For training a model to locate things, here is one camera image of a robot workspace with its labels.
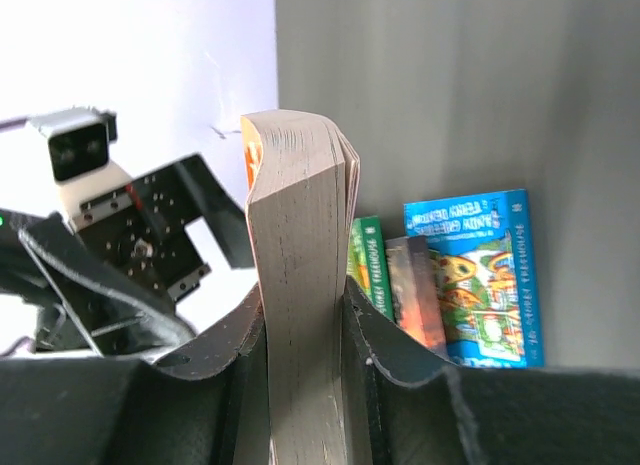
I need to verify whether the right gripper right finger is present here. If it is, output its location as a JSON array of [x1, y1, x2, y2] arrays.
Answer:
[[342, 280, 639, 464]]

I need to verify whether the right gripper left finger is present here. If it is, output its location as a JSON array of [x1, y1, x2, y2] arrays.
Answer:
[[1, 290, 270, 464]]

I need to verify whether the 104-storey treehouse green book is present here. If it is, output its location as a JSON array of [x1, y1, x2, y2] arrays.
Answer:
[[347, 216, 395, 322]]

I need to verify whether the tale of two cities book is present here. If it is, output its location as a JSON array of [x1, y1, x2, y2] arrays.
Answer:
[[385, 236, 448, 359]]

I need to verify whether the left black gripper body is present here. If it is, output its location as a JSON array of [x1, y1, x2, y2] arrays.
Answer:
[[19, 154, 250, 356]]

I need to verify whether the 78-storey treehouse orange book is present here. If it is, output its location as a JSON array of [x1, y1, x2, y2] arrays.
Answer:
[[241, 110, 360, 464]]

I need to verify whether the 26-storey treehouse blue book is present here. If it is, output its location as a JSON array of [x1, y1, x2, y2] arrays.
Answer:
[[404, 189, 545, 368]]

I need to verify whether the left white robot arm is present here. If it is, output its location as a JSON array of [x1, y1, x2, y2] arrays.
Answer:
[[1, 154, 253, 356]]

